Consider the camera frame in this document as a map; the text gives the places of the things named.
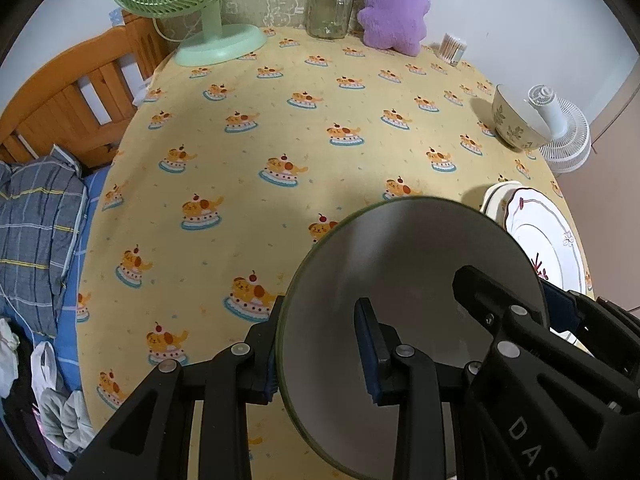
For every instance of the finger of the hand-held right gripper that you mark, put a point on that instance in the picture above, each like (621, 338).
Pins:
(485, 290)
(560, 307)

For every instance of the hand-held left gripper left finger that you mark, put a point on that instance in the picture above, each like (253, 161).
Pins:
(260, 355)

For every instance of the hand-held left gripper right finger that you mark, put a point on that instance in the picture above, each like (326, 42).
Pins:
(364, 350)

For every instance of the red pattern white plate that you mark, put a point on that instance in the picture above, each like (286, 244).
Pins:
(540, 240)

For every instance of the floral ceramic bowl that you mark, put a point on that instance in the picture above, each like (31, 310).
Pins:
(515, 125)
(415, 260)

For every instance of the scalloped yellow flower plate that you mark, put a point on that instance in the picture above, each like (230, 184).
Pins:
(490, 202)

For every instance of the white fan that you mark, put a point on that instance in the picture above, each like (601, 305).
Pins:
(570, 130)

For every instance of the blue bedsheet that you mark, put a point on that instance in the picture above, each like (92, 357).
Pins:
(67, 320)

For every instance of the white grey cloth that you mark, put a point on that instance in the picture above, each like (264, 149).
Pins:
(60, 405)

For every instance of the cotton swab container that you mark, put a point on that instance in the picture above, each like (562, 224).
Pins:
(452, 50)

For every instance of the yellow printed tablecloth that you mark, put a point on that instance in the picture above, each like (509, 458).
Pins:
(250, 110)

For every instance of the grey plaid pillow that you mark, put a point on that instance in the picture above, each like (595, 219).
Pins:
(35, 220)

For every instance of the purple plush toy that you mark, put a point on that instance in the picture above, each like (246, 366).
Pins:
(395, 10)

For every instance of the green table fan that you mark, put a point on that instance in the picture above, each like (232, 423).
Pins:
(220, 45)

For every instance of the glass jar with black lid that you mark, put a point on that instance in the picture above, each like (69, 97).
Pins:
(327, 10)

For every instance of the wooden bed headboard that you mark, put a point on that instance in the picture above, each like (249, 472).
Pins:
(55, 105)

